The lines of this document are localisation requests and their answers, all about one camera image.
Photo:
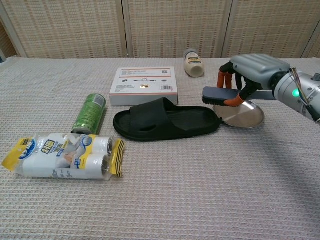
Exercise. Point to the grey-blue handled brush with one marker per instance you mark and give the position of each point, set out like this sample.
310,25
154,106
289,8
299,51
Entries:
217,93

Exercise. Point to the pack of white bag rolls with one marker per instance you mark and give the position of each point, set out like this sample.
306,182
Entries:
62,157

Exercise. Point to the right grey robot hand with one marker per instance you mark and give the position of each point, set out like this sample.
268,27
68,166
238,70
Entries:
260,67

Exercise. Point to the green drink can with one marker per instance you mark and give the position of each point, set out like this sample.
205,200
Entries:
88,112

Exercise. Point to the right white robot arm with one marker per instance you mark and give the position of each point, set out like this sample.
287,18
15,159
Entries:
300,85

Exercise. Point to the round stainless steel plate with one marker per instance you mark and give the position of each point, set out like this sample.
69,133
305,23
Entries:
240,117

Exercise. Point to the cream sauce squeeze bottle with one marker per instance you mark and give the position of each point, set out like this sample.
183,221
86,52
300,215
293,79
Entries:
193,67

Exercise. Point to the white box with orange stripes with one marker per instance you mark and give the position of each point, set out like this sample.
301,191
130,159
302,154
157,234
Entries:
142,85

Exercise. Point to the beige woven tablecloth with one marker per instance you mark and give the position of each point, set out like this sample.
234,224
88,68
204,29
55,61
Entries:
200,187

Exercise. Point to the black rubber slipper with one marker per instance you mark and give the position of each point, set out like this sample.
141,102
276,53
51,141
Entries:
175,122

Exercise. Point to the woven bamboo screen panel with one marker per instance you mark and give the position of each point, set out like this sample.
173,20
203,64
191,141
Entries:
175,25
270,25
315,48
6,40
67,27

